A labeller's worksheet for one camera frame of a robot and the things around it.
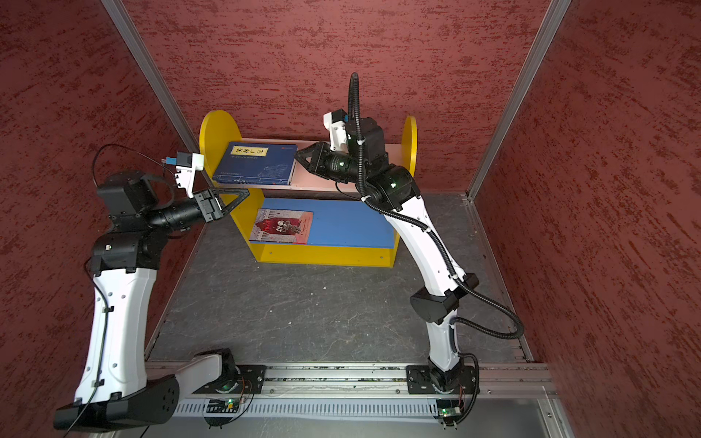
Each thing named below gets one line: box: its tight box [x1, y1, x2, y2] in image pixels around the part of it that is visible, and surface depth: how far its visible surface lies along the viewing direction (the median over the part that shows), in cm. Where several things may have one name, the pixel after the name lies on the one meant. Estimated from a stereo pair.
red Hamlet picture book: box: [249, 208, 314, 245], surface depth 92 cm
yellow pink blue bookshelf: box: [199, 110, 419, 269], surface depth 73 cm
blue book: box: [212, 141, 298, 186], surface depth 68 cm
